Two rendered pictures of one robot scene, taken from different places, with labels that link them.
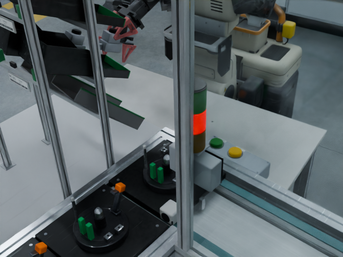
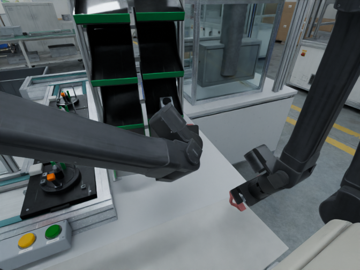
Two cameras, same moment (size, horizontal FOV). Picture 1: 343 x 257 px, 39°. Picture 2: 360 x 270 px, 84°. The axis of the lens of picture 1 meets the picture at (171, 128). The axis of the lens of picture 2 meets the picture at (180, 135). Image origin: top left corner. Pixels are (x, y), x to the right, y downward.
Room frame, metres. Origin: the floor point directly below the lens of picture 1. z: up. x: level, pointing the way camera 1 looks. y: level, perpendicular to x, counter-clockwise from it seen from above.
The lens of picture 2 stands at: (1.65, -0.27, 1.57)
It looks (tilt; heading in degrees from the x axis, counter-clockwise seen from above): 35 degrees down; 115
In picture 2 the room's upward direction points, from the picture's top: straight up
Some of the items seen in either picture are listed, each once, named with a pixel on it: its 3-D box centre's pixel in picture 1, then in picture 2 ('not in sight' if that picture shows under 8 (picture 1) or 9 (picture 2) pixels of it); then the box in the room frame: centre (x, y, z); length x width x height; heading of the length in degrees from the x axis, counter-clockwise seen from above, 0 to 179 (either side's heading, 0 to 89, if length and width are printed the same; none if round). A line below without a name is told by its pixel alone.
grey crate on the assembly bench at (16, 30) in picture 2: not in sight; (10, 31); (-3.88, 2.61, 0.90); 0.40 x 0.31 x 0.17; 55
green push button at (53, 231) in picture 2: not in sight; (53, 232); (1.15, -0.14, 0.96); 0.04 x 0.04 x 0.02
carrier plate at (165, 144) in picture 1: (167, 178); (62, 181); (1.00, 0.01, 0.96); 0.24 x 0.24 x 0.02; 48
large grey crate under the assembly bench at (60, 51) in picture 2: not in sight; (62, 50); (-3.40, 3.38, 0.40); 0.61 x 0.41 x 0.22; 55
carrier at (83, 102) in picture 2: not in sight; (66, 97); (0.44, 0.51, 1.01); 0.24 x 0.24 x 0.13; 48
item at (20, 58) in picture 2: not in sight; (23, 57); (-3.73, 2.57, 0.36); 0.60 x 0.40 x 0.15; 57
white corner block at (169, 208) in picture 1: (171, 212); (37, 170); (0.86, 0.01, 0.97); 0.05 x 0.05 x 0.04; 48
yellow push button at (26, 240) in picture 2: not in sight; (27, 240); (1.10, -0.19, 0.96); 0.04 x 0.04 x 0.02
